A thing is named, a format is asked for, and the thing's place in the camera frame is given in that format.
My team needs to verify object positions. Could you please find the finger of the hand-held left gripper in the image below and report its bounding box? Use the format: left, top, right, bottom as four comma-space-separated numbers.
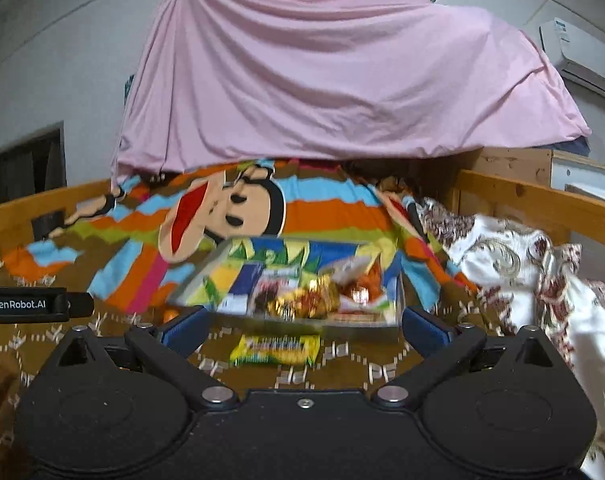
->
65, 293, 96, 319

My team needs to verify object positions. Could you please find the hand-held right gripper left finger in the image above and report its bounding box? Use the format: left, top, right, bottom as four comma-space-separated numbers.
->
54, 305, 239, 409

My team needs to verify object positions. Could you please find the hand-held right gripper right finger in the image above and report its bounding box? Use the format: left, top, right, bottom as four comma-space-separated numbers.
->
371, 306, 554, 409

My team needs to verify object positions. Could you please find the white packet with green top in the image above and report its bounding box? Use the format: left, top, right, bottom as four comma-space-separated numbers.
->
332, 296, 399, 324

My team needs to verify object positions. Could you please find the blue white snack packet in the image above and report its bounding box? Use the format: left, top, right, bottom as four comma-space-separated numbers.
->
221, 261, 264, 311

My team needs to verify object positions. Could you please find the red orange candy packet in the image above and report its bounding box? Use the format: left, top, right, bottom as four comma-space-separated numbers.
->
339, 259, 384, 306

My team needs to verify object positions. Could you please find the yellow green snack packet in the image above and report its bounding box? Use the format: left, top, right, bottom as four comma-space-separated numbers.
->
229, 333, 322, 367

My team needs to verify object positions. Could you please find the orange red snack packet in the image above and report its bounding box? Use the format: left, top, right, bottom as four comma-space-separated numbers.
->
255, 268, 302, 311

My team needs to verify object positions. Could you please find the gold snack wrapper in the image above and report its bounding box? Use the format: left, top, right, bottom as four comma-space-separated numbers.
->
266, 284, 341, 321

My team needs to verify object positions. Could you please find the white floral quilt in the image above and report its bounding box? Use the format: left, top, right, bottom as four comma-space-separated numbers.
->
416, 197, 605, 480

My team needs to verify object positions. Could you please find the dark window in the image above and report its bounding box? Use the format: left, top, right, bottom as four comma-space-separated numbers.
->
0, 120, 67, 239

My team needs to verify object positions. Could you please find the printed cartoon blanket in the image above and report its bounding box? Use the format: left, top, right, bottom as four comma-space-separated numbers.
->
0, 157, 514, 397

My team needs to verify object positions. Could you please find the white cabinet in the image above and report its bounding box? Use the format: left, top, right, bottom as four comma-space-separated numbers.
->
551, 149, 605, 199

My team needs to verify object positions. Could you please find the blue cloth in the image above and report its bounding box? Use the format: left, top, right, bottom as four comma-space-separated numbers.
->
552, 134, 592, 154

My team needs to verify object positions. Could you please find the pink bed sheet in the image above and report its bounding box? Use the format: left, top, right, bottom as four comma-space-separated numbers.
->
111, 0, 593, 186

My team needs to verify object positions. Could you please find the grey door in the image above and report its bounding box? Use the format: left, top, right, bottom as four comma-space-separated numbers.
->
563, 72, 605, 162

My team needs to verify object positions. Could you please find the white air conditioner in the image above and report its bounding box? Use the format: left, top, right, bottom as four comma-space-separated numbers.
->
539, 17, 605, 81

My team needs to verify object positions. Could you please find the wooden bed frame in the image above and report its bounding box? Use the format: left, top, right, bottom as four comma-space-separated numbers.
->
0, 147, 605, 282

